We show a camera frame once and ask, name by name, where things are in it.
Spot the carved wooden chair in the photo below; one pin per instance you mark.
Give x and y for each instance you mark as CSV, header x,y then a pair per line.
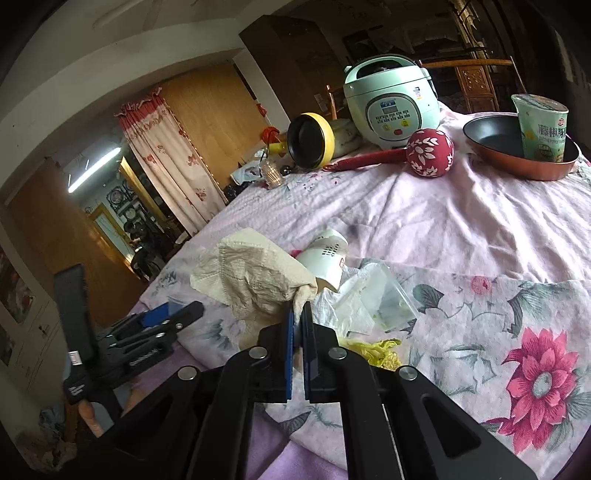
x,y
475,83

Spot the clear plastic bag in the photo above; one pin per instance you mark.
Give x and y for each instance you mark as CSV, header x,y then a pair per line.
x,y
383,295

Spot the white crumpled paper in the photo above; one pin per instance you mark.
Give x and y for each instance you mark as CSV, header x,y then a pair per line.
x,y
247,174

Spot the mint green rice cooker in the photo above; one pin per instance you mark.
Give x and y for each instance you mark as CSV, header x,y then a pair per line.
x,y
392,101

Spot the beige paper towel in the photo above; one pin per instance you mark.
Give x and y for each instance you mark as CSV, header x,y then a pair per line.
x,y
249,277

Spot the red floral massage hammer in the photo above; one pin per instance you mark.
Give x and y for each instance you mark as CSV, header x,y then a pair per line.
x,y
429,152

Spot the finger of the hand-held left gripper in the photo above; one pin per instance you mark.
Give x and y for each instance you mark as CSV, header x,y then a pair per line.
x,y
184,314
157,316

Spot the copper frying pan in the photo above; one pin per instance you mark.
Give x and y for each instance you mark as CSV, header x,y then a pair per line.
x,y
494,134

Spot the small yellow frying pan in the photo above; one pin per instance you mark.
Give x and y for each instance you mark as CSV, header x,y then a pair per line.
x,y
307,141

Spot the person's left hand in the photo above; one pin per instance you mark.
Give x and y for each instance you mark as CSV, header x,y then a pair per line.
x,y
90,417

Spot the wall poster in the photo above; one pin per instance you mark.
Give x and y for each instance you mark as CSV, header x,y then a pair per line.
x,y
16,290

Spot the red round ornament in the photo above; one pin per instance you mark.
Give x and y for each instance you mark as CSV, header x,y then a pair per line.
x,y
268,134

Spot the white lidded pot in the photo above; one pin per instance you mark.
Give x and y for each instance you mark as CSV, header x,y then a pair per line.
x,y
346,136

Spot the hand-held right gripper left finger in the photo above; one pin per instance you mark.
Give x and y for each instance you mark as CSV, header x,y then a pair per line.
x,y
288,355

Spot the yellow crumpled wrapper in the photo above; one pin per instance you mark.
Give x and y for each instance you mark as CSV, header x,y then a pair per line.
x,y
376,353

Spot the floral door curtain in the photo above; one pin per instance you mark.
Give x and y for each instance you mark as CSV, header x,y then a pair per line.
x,y
171,161

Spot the fluorescent tube light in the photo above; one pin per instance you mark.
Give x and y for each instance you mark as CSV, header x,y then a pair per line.
x,y
94,168

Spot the dark wooden wardrobe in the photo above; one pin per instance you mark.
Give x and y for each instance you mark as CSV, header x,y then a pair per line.
x,y
295,60

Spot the pink floral tablecloth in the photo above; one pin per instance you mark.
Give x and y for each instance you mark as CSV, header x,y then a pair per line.
x,y
461,230

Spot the clear toothpick jar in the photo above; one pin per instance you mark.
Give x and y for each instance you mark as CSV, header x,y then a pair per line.
x,y
271,175

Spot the green instant noodle cup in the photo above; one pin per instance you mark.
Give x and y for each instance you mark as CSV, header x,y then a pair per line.
x,y
540,134

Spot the white printed paper cup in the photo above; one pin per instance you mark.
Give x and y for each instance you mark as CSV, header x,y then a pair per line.
x,y
323,263

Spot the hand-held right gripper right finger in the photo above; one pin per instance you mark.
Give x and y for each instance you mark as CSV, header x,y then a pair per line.
x,y
311,360

